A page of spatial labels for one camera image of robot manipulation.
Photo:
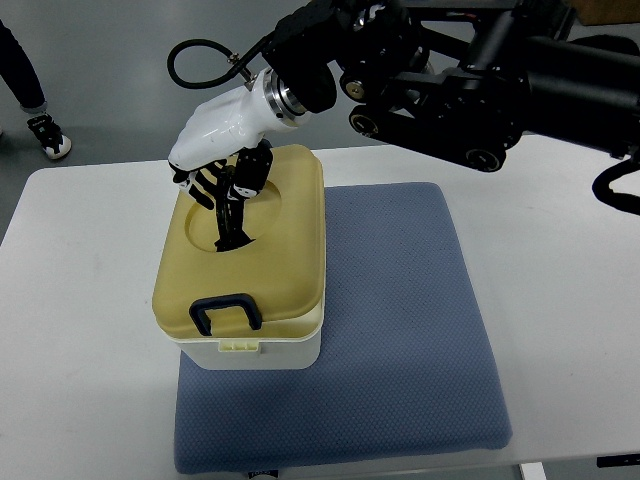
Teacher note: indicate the blue padded mat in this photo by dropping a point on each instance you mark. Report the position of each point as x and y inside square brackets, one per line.
[405, 367]

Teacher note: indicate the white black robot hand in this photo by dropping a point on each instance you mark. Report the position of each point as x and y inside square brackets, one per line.
[218, 129]

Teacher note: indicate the white storage box base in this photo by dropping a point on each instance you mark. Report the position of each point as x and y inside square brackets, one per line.
[270, 345]

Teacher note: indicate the brown cardboard box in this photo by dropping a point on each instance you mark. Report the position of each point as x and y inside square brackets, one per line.
[606, 12]

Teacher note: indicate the black bracket under table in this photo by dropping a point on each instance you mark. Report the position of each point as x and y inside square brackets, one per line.
[614, 461]

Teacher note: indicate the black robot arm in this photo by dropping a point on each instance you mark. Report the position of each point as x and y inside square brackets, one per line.
[461, 81]

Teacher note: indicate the person leg dark trousers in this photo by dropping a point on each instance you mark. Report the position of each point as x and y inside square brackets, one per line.
[19, 74]

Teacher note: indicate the yellow storage box lid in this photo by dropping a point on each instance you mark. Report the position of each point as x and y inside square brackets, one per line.
[282, 268]

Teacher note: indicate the black white sneaker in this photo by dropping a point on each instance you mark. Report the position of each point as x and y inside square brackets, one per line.
[55, 144]

